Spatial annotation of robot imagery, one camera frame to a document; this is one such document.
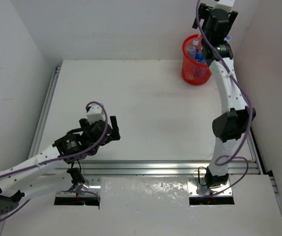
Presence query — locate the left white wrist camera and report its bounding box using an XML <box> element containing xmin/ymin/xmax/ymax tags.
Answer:
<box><xmin>86</xmin><ymin>103</ymin><xmax>105</xmax><ymax>124</ymax></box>

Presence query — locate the purple cable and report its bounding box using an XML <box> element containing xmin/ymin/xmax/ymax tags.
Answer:
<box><xmin>195</xmin><ymin>0</ymin><xmax>256</xmax><ymax>197</ymax></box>
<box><xmin>0</xmin><ymin>101</ymin><xmax>109</xmax><ymax>227</ymax></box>

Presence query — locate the clear plastic bottle diagonal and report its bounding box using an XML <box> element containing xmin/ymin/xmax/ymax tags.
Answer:
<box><xmin>186</xmin><ymin>46</ymin><xmax>197</xmax><ymax>60</ymax></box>

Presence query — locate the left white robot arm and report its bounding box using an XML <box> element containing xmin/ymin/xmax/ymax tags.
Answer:
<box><xmin>0</xmin><ymin>116</ymin><xmax>121</xmax><ymax>216</ymax></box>

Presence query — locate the aluminium front rail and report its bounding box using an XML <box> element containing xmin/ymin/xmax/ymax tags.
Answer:
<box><xmin>30</xmin><ymin>159</ymin><xmax>257</xmax><ymax>176</ymax></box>

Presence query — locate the red mesh plastic bin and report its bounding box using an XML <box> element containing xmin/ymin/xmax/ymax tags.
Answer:
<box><xmin>182</xmin><ymin>34</ymin><xmax>212</xmax><ymax>86</ymax></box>

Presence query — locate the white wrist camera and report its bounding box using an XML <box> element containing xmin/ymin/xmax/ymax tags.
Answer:
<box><xmin>86</xmin><ymin>103</ymin><xmax>105</xmax><ymax>124</ymax></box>
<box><xmin>214</xmin><ymin>0</ymin><xmax>235</xmax><ymax>12</ymax></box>

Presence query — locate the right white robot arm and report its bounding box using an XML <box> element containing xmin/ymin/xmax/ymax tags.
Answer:
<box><xmin>192</xmin><ymin>0</ymin><xmax>256</xmax><ymax>189</ymax></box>

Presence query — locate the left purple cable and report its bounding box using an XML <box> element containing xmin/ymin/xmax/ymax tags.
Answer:
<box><xmin>0</xmin><ymin>101</ymin><xmax>109</xmax><ymax>227</ymax></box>

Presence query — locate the blue label bottle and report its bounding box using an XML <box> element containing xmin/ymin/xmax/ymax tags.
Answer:
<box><xmin>195</xmin><ymin>54</ymin><xmax>204</xmax><ymax>63</ymax></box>
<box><xmin>192</xmin><ymin>37</ymin><xmax>201</xmax><ymax>50</ymax></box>

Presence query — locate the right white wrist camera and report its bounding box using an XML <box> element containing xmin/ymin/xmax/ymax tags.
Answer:
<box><xmin>214</xmin><ymin>0</ymin><xmax>235</xmax><ymax>12</ymax></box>

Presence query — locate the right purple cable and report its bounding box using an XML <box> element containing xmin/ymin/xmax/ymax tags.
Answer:
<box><xmin>195</xmin><ymin>0</ymin><xmax>256</xmax><ymax>197</ymax></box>

